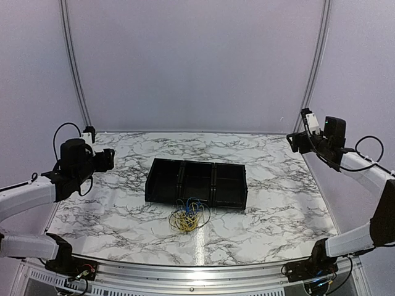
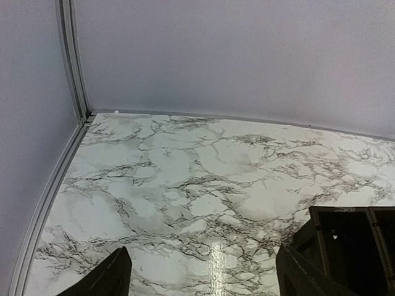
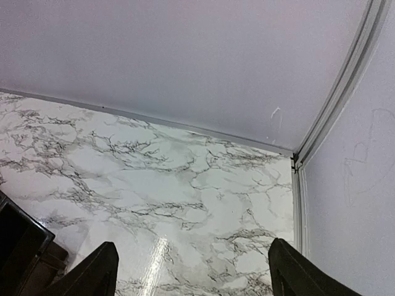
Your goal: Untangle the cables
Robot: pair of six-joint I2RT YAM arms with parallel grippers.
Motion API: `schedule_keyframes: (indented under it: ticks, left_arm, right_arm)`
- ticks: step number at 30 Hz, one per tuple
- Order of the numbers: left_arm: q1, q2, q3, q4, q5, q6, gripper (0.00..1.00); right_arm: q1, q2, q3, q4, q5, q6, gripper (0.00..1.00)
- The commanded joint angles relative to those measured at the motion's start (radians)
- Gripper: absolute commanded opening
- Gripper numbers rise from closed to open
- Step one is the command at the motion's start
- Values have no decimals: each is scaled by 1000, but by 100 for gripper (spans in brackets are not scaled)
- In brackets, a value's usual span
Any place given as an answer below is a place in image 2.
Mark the black left storage bin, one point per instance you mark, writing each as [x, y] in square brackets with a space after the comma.
[354, 246]

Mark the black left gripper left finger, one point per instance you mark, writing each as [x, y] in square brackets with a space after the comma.
[110, 277]

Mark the aluminium left corner post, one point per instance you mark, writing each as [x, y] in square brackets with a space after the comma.
[67, 28]

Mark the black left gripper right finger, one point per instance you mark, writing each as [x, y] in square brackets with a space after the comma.
[297, 276]

